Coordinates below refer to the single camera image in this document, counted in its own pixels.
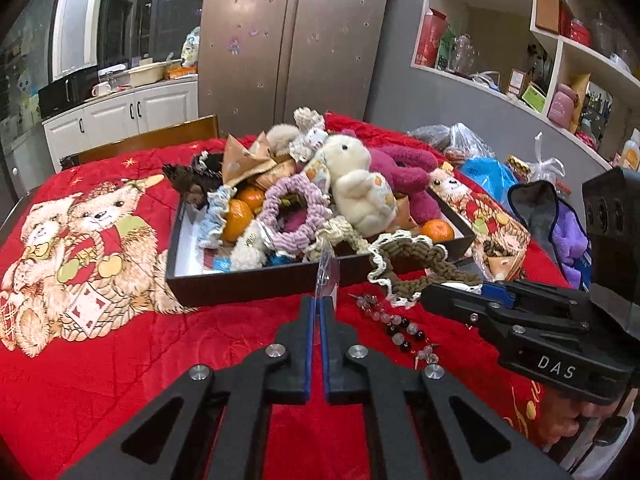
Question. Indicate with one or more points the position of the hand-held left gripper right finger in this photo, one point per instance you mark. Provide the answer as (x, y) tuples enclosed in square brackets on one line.
[(327, 345)]

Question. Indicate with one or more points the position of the green card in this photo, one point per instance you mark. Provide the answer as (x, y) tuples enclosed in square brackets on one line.
[(534, 96)]

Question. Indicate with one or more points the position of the small picture frame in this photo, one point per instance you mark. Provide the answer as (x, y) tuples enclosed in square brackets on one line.
[(515, 82)]

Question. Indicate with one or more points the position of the cream plush rabbit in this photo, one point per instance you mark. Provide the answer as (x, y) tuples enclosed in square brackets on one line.
[(360, 185)]

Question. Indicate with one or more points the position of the dark kitchen window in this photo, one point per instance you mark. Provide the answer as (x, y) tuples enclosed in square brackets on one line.
[(165, 10)]

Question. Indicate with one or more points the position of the blue plastic bag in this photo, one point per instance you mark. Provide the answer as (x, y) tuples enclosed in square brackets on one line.
[(487, 175)]

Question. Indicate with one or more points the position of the light blue lace scrunchie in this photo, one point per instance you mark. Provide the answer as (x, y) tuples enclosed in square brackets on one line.
[(212, 220)]

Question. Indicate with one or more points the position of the person's right hand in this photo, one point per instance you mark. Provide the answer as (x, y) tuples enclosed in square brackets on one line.
[(562, 417)]

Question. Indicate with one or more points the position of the white mug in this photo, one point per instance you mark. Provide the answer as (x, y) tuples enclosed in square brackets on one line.
[(100, 89)]

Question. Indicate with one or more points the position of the clear plastic packet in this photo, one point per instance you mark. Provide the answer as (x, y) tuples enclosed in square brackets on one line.
[(327, 270)]

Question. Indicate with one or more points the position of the yellow bottle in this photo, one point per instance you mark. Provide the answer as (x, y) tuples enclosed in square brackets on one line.
[(631, 152)]

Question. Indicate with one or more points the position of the white wall shelf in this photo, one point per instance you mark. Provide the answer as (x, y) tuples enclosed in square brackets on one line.
[(575, 47)]

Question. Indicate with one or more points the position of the green box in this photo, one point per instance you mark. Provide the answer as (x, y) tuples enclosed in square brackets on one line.
[(445, 50)]

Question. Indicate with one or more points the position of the clear plastic bag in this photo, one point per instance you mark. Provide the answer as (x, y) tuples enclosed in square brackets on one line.
[(450, 140)]

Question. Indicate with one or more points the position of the brown cardboard box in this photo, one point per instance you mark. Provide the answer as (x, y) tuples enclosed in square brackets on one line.
[(547, 12)]

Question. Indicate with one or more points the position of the beige basin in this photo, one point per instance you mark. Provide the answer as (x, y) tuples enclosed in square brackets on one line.
[(147, 74)]

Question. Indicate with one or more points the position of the red printed blanket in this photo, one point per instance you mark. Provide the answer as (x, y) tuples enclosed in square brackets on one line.
[(125, 400)]

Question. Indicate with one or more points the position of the magenta plush bear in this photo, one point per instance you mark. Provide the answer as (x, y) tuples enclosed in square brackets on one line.
[(415, 165)]

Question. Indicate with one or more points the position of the beige fluffy plush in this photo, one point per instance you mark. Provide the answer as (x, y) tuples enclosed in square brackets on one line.
[(282, 137)]

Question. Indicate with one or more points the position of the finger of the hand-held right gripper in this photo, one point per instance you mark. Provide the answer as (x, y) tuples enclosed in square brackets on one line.
[(495, 290), (460, 302)]

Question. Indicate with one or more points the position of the brown triangular snack packet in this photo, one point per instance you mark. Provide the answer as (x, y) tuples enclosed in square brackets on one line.
[(406, 208), (267, 176), (505, 267), (265, 147), (235, 162)]

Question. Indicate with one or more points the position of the red gift box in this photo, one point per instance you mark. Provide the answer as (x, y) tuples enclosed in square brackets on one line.
[(430, 37)]

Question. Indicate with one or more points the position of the patterned bag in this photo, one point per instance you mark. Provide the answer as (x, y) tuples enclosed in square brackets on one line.
[(190, 47)]

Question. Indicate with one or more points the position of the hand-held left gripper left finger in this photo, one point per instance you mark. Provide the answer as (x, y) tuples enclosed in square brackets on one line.
[(310, 340)]

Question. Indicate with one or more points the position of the black microwave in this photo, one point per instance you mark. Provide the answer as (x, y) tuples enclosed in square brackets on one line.
[(65, 92)]

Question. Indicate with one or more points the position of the purple towel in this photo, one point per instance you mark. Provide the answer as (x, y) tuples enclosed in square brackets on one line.
[(572, 240)]

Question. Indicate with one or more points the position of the white fluffy scrunchie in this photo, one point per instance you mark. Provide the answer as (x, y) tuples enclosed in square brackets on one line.
[(247, 252)]

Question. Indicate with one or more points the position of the small blue wrapper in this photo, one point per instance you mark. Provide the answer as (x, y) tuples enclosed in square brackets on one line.
[(220, 263), (280, 259)]

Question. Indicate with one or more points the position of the black white lace scrunchie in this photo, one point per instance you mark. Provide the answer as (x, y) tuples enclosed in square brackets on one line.
[(210, 165)]

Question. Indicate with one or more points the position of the dark brown furry scrunchie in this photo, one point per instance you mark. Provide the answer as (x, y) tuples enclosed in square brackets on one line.
[(187, 187)]

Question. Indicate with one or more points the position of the orange tangerine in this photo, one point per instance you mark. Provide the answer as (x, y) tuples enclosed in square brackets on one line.
[(237, 220), (438, 230), (252, 194)]

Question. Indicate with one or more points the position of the clear glass jar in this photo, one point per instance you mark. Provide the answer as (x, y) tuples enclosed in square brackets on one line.
[(462, 52)]

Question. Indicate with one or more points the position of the dark rectangular tray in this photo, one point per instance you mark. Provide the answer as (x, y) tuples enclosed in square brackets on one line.
[(250, 285)]

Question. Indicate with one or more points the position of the silver double door fridge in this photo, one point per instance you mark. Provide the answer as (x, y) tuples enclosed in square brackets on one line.
[(300, 35)]

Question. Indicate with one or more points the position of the wooden chair back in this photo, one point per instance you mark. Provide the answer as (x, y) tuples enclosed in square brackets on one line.
[(150, 137)]

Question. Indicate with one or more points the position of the white plastic bag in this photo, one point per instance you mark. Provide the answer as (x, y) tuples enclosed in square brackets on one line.
[(547, 160)]

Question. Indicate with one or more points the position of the white kitchen cabinet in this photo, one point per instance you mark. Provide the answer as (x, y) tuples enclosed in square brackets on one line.
[(150, 105)]

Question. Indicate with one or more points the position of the glass sliding door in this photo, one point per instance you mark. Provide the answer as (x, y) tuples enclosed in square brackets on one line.
[(20, 75)]

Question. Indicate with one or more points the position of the yellow brown pouch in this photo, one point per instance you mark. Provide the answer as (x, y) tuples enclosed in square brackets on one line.
[(582, 95)]

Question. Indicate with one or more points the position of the orange food package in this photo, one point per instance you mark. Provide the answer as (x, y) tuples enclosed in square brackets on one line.
[(175, 72)]

